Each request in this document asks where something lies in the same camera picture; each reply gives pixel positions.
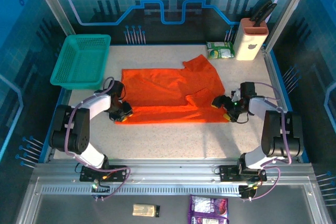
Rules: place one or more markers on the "orange t-shirt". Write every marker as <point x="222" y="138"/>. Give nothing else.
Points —
<point x="162" y="85"/>

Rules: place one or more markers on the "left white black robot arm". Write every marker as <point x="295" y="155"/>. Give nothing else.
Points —
<point x="97" y="104"/>

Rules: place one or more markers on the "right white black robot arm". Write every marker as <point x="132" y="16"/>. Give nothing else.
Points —
<point x="260" y="106"/>

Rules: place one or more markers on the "green white snack package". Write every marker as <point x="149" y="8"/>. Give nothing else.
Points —
<point x="220" y="51"/>

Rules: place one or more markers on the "green plastic basket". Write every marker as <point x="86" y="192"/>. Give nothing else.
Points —
<point x="78" y="61"/>

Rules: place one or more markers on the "cream knife block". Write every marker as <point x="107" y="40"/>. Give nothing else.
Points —
<point x="249" y="45"/>

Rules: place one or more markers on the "purple snack packet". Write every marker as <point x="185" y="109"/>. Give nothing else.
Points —
<point x="207" y="205"/>

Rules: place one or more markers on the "beige bar packet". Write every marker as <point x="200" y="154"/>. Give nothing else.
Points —
<point x="143" y="209"/>

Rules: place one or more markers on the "aluminium side rail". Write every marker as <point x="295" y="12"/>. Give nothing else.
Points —
<point x="271" y="64"/>

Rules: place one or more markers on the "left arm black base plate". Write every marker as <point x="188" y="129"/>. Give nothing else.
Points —
<point x="118" y="174"/>

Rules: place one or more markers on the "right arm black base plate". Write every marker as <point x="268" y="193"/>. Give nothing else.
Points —
<point x="227" y="172"/>

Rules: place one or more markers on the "aluminium front frame rail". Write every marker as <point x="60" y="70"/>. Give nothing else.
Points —
<point x="170" y="172"/>

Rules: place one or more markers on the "aluminium corner post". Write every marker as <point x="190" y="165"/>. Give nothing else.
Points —
<point x="291" y="1"/>
<point x="50" y="1"/>

